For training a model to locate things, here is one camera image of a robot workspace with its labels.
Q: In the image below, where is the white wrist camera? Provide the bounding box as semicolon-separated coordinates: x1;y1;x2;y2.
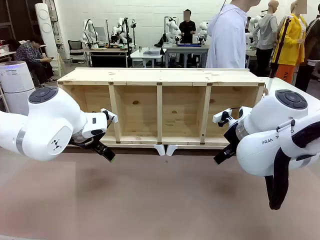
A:
212;108;233;127
99;108;119;124

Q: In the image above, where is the grey work table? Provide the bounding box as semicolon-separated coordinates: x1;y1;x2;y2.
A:
164;43;210;68

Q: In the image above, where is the person in black shirt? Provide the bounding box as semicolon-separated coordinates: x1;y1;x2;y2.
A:
178;9;197;45

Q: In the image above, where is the black mesh office chair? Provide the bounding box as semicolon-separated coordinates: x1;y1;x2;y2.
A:
67;39;86;63

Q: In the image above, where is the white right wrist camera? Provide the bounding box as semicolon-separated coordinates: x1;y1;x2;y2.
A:
212;108;233;127

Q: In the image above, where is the person in plaid shirt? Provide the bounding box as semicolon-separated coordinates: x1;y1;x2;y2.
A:
15;37;58;85

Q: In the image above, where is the mannequin in dark jacket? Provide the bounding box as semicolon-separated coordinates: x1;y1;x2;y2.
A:
294;14;320;93

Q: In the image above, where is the mannequin in grey hoodie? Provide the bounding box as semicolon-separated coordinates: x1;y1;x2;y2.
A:
252;0;280;77

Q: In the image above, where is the person in white hoodie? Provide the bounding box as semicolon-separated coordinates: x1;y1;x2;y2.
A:
205;0;262;70

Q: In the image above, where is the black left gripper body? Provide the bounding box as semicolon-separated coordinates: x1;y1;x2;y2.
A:
69;129;107;151

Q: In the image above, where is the wooden-topped work table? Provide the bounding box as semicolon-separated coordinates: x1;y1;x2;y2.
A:
81;46;137;68

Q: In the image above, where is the white cylindrical air purifier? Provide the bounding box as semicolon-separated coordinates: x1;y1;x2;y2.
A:
0;60;36;116

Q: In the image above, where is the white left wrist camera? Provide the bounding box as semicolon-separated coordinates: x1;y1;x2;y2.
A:
99;108;119;124

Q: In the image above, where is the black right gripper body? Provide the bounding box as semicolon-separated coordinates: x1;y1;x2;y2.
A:
223;121;241;152

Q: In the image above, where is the pine wooden shelf box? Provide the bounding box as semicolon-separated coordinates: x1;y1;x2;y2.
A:
57;67;266;146

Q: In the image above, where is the small white table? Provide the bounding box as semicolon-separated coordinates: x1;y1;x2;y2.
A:
130;47;167;68

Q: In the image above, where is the white tower air conditioner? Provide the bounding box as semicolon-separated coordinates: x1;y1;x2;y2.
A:
34;2;59;61

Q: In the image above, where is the mannequin in yellow jacket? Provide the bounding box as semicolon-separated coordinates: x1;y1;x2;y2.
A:
271;0;309;85

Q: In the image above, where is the white side table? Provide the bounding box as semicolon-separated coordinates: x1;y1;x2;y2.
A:
262;76;320;106

